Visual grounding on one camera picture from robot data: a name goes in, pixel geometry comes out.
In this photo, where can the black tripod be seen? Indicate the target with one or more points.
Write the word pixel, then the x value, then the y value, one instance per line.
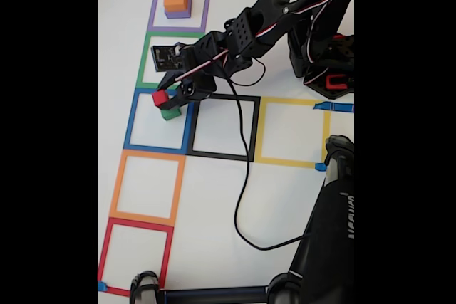
pixel 327 247

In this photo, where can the blue tape strip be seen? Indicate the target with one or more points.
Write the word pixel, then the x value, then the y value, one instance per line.
pixel 338 107

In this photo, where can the purple square frame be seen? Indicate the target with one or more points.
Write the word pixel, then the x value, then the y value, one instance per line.
pixel 174 29

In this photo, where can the small blue tape piece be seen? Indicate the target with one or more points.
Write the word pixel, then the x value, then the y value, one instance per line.
pixel 102 286
pixel 320 167

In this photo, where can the small red cube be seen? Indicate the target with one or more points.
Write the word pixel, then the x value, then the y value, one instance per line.
pixel 159 98

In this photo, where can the green cube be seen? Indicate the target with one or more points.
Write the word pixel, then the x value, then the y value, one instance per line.
pixel 171 115

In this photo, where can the yellow square frame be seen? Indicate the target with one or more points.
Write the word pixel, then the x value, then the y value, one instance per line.
pixel 285 162

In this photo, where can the blue square frame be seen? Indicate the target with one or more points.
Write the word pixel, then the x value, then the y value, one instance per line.
pixel 153 148

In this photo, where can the red square frame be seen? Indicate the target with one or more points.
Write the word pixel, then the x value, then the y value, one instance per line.
pixel 139 225

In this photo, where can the orange square frame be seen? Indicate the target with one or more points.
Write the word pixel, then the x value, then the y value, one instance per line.
pixel 142 217

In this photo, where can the black square frame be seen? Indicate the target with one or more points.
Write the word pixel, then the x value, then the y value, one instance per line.
pixel 221 155

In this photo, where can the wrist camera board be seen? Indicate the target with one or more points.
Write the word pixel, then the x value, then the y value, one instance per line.
pixel 165 58

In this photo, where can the large purple cube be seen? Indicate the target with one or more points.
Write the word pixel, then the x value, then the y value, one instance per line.
pixel 178 15

